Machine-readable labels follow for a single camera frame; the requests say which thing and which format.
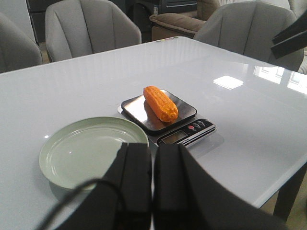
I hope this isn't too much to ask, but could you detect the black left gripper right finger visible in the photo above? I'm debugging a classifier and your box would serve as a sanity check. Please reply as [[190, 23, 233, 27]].
[[153, 144, 287, 230]]

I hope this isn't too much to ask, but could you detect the grey chair left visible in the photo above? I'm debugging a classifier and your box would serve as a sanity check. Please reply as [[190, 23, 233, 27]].
[[0, 13, 43, 73]]

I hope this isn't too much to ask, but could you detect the digital kitchen scale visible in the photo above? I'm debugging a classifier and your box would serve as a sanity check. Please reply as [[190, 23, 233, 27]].
[[120, 86, 216, 146]]

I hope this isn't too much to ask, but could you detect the beige cushion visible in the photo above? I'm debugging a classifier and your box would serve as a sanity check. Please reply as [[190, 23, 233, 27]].
[[149, 0, 221, 33]]

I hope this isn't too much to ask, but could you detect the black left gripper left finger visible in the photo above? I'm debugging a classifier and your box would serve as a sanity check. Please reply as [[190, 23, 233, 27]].
[[35, 142, 153, 230]]

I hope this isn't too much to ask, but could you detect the grey chair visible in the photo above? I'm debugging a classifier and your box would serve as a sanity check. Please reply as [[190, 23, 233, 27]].
[[193, 0, 307, 74], [45, 0, 142, 62], [0, 13, 43, 73]]

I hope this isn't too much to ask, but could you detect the grey chair middle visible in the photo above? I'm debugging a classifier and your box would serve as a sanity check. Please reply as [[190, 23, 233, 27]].
[[45, 0, 142, 62]]

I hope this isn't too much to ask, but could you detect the black cable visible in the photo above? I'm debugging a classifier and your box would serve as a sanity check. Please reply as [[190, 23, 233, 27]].
[[40, 178, 125, 230]]

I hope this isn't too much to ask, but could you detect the grey chair right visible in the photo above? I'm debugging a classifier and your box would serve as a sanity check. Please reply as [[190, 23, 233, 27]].
[[193, 0, 307, 74]]

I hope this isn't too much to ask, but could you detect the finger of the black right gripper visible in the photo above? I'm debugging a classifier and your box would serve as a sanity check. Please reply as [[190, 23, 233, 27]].
[[271, 12, 307, 59]]

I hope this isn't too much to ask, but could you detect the green plate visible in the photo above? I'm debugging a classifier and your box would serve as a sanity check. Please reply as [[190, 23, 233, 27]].
[[39, 117, 149, 189]]

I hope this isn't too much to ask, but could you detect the orange corn cob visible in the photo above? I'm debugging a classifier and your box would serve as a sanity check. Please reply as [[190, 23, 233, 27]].
[[143, 86, 178, 122]]

